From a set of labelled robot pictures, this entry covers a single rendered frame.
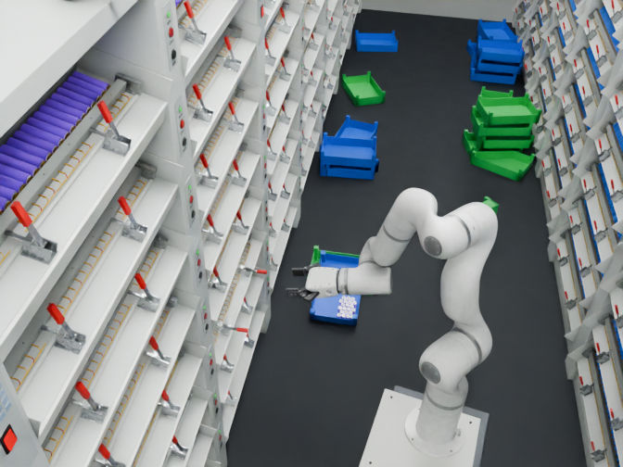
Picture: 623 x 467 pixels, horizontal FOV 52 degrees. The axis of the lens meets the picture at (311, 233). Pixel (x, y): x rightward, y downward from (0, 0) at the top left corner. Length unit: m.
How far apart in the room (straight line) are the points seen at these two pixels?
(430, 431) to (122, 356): 1.07
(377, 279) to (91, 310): 1.04
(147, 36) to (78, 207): 0.36
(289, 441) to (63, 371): 1.50
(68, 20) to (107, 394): 0.65
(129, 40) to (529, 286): 2.33
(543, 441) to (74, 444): 1.84
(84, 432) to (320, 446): 1.36
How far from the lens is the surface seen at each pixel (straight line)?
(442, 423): 2.02
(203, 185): 1.68
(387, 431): 2.12
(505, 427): 2.62
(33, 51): 0.91
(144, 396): 1.48
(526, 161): 3.94
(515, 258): 3.27
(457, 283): 1.69
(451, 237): 1.57
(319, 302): 2.83
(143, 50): 1.24
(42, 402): 1.04
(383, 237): 1.80
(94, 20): 0.99
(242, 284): 2.22
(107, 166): 1.10
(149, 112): 1.24
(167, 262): 1.47
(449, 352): 1.79
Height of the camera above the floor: 2.11
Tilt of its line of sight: 41 degrees down
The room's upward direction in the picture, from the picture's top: 2 degrees clockwise
